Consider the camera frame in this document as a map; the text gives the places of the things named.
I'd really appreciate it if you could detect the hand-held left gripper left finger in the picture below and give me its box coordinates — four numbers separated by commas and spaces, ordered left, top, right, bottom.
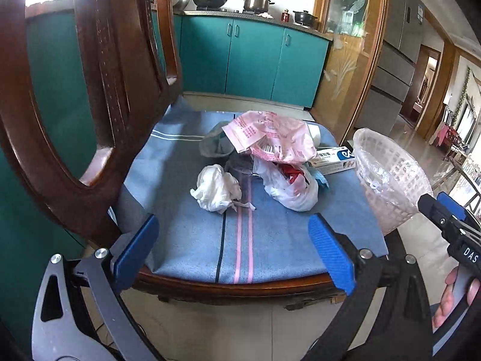
32, 214, 166, 361

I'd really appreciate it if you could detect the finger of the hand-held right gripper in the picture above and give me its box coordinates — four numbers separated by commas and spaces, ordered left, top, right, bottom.
437, 192, 481, 236
418, 193, 457, 241

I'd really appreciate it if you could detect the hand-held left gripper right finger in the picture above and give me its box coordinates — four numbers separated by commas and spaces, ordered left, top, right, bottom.
301, 213, 437, 361

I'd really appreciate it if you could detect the white plastic bag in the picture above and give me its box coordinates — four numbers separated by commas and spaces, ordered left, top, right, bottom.
253, 158, 319, 212

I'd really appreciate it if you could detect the white tissue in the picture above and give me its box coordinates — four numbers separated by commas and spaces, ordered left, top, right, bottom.
190, 165, 256, 212

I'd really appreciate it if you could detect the pink plastic bag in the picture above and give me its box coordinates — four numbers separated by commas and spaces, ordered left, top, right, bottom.
222, 110, 318, 164

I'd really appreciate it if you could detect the clear plastic bag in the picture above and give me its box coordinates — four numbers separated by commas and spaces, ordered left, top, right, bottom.
198, 122, 264, 177

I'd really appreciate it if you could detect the person's right hand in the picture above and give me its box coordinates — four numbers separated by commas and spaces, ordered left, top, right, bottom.
431, 266, 481, 329

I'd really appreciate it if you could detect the glass dining table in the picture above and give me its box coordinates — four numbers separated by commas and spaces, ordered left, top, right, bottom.
432, 154, 481, 211

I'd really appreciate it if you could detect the blue striped seat cloth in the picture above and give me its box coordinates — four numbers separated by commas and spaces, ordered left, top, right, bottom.
109, 98, 389, 284

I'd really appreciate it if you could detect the pink hanging cloth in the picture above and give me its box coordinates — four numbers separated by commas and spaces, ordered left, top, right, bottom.
432, 124, 452, 147

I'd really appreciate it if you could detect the small blue packet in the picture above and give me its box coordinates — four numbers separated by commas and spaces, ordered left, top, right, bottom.
312, 169, 330, 191

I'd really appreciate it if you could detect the white and blue medicine box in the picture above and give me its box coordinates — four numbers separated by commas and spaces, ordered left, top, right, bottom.
310, 146, 357, 176

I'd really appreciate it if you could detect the red packet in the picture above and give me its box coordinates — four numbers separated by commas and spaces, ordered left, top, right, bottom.
280, 162, 305, 183

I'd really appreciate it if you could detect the green garland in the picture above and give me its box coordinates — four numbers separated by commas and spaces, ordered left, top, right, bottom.
453, 66, 472, 128

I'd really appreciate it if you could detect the white and blue tissue pack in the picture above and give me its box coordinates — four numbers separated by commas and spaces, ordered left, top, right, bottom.
306, 122, 322, 149

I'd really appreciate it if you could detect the grey refrigerator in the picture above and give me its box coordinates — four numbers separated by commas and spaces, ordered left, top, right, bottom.
364, 0, 427, 128

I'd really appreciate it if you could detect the wood framed glass door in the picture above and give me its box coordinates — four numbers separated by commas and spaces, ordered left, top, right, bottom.
312, 0, 389, 143

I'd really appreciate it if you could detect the brown wooden chair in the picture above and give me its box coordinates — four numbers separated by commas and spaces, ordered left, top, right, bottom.
0, 0, 352, 311

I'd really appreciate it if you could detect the teal kitchen cabinet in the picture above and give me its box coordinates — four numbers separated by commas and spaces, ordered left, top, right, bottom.
0, 8, 334, 332

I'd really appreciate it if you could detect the black lidded pot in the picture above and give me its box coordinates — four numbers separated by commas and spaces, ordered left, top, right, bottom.
292, 10, 319, 27

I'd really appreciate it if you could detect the steel cooking pot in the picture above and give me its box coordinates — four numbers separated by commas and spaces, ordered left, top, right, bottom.
238, 0, 275, 14

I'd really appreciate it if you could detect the wooden door frame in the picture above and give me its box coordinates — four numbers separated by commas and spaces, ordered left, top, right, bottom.
400, 43, 448, 140

